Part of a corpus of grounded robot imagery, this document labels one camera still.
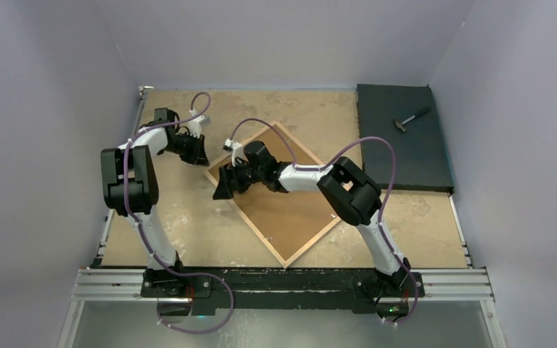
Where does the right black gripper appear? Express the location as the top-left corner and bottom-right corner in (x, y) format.
(214, 159), (265, 201)

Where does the aluminium rail frame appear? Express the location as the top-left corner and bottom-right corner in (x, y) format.
(55, 85), (508, 348)

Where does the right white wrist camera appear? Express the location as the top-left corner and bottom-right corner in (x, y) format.
(223, 138), (247, 167)

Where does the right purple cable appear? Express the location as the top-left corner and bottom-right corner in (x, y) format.
(228, 117), (420, 328)

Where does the white wooden picture frame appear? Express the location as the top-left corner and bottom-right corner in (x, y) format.
(203, 120), (343, 270)

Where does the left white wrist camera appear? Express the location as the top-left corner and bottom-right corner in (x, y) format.
(185, 114), (211, 138)

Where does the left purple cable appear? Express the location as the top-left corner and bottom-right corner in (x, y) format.
(121, 92), (235, 336)

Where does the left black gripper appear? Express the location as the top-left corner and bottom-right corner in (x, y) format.
(163, 131), (210, 166)

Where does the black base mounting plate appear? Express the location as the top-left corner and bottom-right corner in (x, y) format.
(141, 266), (426, 317)

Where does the black foam block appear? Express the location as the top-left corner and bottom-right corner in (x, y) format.
(356, 84), (455, 195)

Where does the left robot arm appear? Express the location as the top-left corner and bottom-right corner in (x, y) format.
(100, 108), (210, 297)

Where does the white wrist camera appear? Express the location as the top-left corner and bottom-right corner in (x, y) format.
(185, 114), (211, 138)
(223, 138), (247, 167)

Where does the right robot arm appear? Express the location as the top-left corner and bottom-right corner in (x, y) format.
(213, 139), (417, 295)

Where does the small hammer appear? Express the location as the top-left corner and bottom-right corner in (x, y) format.
(394, 106), (432, 133)

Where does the purple cable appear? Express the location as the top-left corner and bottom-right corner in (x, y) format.
(121, 92), (235, 336)
(228, 117), (420, 328)

